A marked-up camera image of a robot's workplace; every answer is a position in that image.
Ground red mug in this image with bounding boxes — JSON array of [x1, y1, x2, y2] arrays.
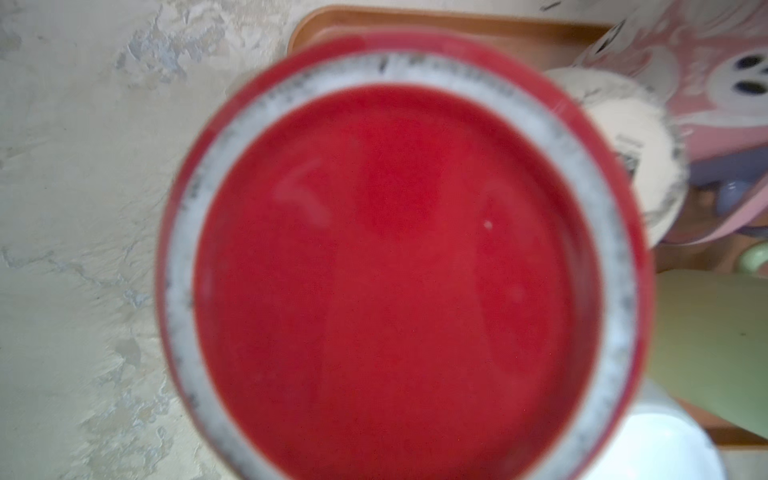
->
[[155, 29, 654, 479]]

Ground white mug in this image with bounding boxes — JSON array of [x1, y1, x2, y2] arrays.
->
[[581, 379, 727, 480]]

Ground beige speckled mug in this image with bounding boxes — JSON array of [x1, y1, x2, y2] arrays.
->
[[545, 67, 689, 248]]

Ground light green mug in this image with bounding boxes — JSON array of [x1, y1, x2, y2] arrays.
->
[[646, 242, 767, 437]]

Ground purple mug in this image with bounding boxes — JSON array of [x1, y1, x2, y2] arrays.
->
[[690, 144, 767, 243]]

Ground pink patterned mug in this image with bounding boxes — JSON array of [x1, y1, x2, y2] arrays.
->
[[575, 0, 767, 245]]

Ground brown rectangular tray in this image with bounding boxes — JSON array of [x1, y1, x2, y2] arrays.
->
[[286, 5, 767, 451]]

